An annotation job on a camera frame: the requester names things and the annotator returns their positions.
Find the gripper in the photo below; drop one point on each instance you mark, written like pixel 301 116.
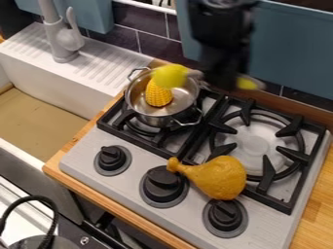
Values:
pixel 225 66

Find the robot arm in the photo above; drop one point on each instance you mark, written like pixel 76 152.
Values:
pixel 221 22

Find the toy sink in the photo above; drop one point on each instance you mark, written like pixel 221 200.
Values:
pixel 65 84

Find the silver pot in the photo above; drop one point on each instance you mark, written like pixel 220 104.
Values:
pixel 182 100

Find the yellow toy corn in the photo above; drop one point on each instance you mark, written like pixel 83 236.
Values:
pixel 158 95

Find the toy chicken drumstick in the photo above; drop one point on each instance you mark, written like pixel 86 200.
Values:
pixel 219 176

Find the toy stove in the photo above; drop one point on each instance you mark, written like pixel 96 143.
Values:
pixel 130 191

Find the tap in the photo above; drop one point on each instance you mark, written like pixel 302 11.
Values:
pixel 60 35

